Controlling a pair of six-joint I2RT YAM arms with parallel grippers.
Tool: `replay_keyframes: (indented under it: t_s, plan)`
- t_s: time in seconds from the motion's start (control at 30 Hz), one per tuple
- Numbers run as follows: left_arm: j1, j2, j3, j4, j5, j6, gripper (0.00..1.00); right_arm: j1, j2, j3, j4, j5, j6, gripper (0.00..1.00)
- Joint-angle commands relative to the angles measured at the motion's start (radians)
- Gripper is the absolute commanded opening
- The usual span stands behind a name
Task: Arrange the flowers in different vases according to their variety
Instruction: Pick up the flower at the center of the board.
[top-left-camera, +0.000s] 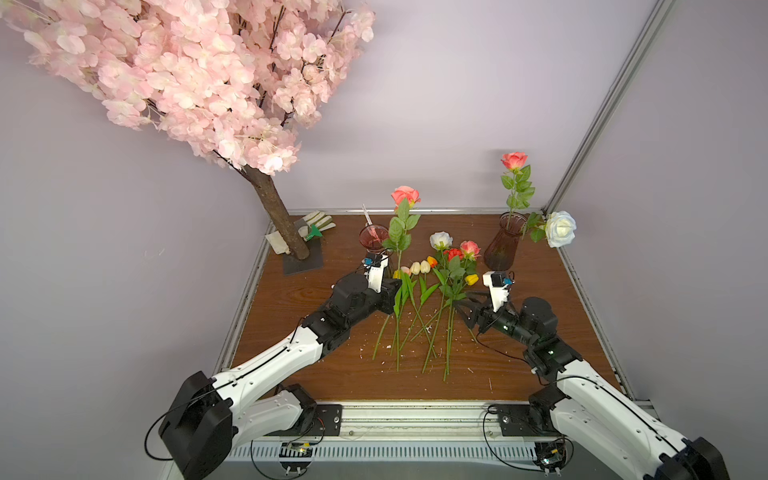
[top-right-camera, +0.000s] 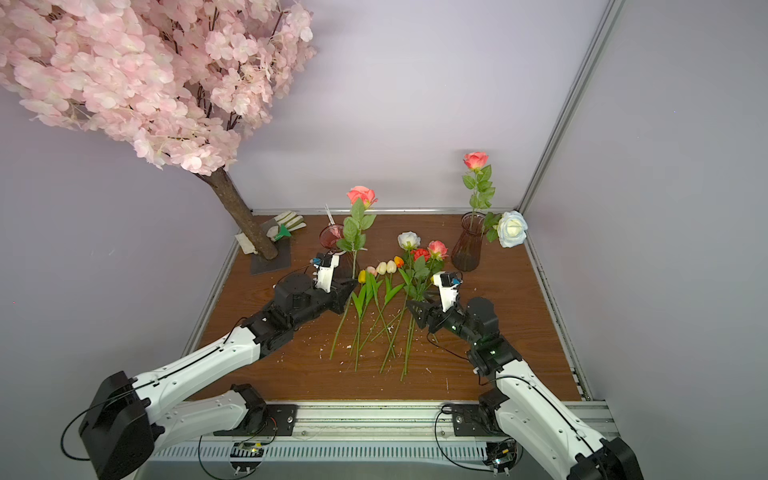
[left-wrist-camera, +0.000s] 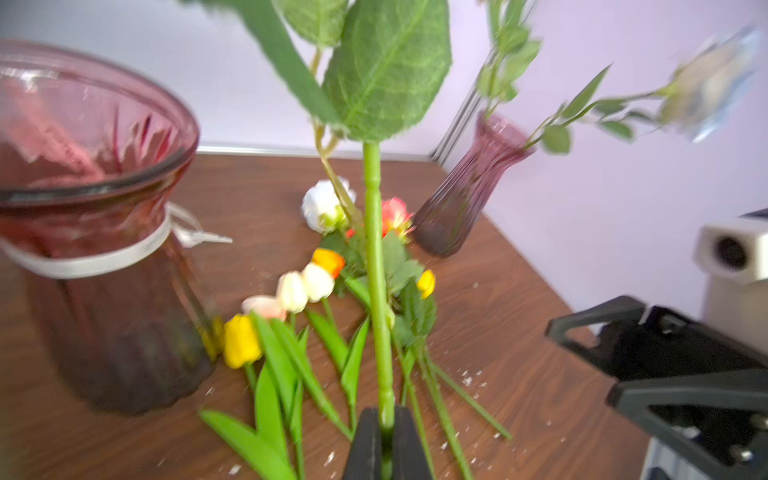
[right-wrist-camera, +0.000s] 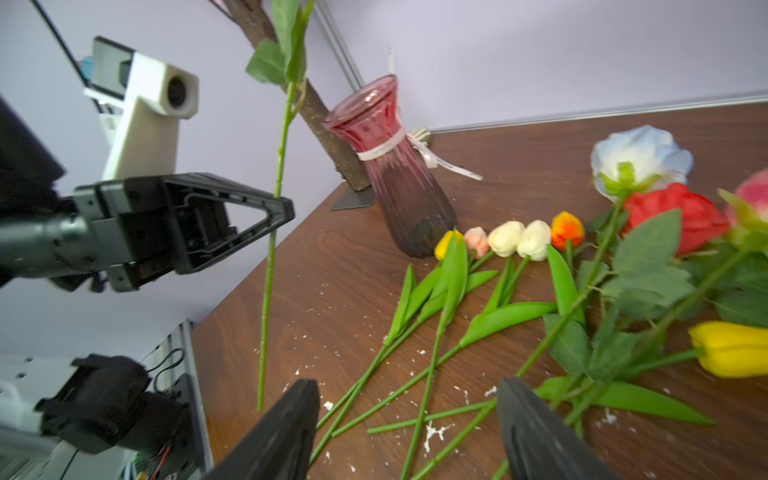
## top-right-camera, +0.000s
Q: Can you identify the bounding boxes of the left red glass vase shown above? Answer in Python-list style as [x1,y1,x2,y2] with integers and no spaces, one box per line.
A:
[319,205,344,252]

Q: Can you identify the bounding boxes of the right purple glass vase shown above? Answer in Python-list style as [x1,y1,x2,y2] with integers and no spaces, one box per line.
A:
[451,212,486,272]

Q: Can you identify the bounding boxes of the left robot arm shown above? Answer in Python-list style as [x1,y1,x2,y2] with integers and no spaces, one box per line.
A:
[78,273,358,479]

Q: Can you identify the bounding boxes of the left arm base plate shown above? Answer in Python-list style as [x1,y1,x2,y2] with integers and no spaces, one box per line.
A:
[213,403,298,437]

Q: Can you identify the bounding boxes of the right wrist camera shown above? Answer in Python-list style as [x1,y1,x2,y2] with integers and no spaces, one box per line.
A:
[432,271,463,313]

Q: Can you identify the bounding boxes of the circuit board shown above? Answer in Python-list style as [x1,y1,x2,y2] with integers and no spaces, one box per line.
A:
[229,441,266,478]
[483,438,521,475]

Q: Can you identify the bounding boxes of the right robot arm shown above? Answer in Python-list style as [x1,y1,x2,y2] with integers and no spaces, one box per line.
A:
[406,297,643,479]

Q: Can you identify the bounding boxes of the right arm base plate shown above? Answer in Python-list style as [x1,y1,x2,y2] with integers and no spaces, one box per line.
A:
[448,403,505,437]

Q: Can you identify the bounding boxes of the pink blossom artificial tree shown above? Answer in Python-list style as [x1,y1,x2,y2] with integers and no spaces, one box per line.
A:
[1,0,315,259]

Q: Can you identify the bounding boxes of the cream tulip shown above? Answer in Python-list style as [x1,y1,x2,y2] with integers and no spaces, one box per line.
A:
[363,260,397,344]
[358,256,405,345]

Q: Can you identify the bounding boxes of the pink rose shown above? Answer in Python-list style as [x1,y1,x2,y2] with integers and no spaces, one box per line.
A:
[462,151,495,233]
[330,186,378,357]
[400,239,450,383]

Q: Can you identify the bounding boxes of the white rose large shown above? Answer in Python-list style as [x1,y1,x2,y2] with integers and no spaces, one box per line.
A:
[484,211,528,248]

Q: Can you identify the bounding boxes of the orange tulip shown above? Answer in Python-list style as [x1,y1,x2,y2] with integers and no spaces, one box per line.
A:
[368,256,406,339]

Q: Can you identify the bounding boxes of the white rose small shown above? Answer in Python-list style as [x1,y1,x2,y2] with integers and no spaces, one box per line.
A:
[397,231,422,285]

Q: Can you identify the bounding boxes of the right circuit board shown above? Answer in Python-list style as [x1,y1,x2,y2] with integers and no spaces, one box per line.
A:
[483,438,521,475]

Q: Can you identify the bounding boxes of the aluminium corner profile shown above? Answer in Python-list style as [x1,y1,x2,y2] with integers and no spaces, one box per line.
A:
[518,0,626,213]

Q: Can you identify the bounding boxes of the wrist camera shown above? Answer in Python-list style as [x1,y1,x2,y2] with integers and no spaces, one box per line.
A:
[432,271,463,313]
[312,252,341,293]

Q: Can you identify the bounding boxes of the aluminium mounting rail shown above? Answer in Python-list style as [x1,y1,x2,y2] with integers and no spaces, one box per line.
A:
[128,399,622,463]

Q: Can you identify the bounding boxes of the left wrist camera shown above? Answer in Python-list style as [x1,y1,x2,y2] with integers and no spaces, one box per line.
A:
[312,252,341,293]

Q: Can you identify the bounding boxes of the red rose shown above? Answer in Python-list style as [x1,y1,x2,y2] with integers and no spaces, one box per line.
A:
[381,247,432,381]

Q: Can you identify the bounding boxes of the left circuit board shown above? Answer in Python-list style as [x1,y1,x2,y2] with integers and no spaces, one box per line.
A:
[229,441,266,478]

